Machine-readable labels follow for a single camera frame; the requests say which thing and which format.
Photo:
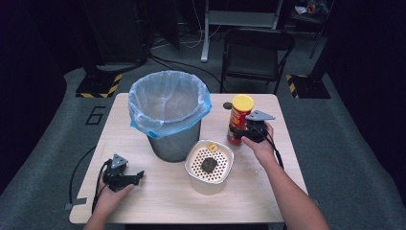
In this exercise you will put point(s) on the white desk frame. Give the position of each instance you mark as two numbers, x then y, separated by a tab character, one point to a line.
237	18

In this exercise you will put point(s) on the black round table cap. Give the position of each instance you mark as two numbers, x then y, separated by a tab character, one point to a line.
228	105

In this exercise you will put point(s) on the dark cabinet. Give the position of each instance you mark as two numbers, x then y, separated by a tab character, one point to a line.
115	28

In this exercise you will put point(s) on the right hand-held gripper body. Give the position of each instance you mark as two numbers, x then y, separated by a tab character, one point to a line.
257	127

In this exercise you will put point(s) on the red can with yellow lid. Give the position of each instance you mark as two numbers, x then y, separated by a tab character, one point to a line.
241	111

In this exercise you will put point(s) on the white square strainer container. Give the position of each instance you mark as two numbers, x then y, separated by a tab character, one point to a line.
207	179

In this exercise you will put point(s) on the blue plastic trash bag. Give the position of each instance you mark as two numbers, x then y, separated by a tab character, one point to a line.
169	102

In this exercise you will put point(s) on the person's right hand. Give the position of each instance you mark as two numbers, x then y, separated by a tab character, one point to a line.
260	148

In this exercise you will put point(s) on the grey tape strip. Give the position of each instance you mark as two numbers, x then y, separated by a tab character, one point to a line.
76	203

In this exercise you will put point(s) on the small yellow scrap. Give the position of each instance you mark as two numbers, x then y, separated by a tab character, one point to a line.
212	147

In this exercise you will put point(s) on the grey mesh trash can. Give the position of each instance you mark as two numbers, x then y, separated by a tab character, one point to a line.
174	145

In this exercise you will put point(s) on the dark wet clump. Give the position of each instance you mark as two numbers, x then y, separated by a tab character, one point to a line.
209	165

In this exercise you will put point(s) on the black yellow striped base plate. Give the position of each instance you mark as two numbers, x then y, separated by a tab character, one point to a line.
102	86
308	87

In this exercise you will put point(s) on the person's left hand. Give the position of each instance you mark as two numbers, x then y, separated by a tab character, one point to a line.
110	199

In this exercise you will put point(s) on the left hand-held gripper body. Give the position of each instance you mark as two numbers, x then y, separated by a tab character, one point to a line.
116	175

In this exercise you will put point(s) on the black folding chair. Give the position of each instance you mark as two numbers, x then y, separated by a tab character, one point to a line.
255	57

